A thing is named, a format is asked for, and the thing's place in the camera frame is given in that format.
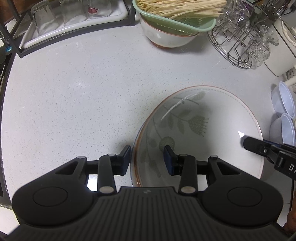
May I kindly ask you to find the pale blue bowl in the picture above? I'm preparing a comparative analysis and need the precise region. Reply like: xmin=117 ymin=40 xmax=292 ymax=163
xmin=269 ymin=113 xmax=295 ymax=146
xmin=271 ymin=81 xmax=295 ymax=118

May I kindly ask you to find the dried noodles bundle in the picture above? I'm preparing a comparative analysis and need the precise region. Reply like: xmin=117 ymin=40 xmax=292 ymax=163
xmin=136 ymin=0 xmax=227 ymax=20

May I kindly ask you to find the upturned glass left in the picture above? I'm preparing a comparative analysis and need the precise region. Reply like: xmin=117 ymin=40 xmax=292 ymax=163
xmin=31 ymin=1 xmax=59 ymax=36

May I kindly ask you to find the white plate pink rose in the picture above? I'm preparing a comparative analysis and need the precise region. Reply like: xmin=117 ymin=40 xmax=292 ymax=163
xmin=130 ymin=128 xmax=142 ymax=187

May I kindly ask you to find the black dish rack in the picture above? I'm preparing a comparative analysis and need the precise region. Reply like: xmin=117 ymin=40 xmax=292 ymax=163
xmin=1 ymin=1 xmax=136 ymax=58

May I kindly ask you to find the upturned glass middle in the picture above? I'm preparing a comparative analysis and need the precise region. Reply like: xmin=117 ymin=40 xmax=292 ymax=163
xmin=59 ymin=0 xmax=87 ymax=26

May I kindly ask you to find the green colander basket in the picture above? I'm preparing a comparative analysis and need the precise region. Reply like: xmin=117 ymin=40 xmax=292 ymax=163
xmin=132 ymin=0 xmax=216 ymax=36

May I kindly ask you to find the bowl with brown food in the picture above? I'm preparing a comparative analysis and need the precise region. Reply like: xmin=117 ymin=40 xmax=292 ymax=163
xmin=286 ymin=66 xmax=296 ymax=86

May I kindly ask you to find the wire glass holder rack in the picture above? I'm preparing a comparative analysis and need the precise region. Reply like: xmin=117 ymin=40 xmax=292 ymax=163
xmin=208 ymin=1 xmax=280 ymax=69

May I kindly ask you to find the upturned glass red print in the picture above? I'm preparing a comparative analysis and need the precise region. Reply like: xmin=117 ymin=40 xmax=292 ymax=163
xmin=87 ymin=0 xmax=112 ymax=19

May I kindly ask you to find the white leaf plate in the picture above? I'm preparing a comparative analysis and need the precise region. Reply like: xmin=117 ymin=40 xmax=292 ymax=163
xmin=135 ymin=86 xmax=264 ymax=188

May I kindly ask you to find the person's right hand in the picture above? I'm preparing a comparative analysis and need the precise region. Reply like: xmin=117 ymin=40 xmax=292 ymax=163
xmin=283 ymin=209 xmax=296 ymax=232

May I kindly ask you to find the white electric cooking pot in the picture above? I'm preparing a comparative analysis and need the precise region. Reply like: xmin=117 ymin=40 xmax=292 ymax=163
xmin=265 ymin=18 xmax=295 ymax=76

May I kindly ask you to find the white ceramic bowl under colander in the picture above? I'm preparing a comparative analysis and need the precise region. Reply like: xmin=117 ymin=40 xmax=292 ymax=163
xmin=140 ymin=15 xmax=198 ymax=49

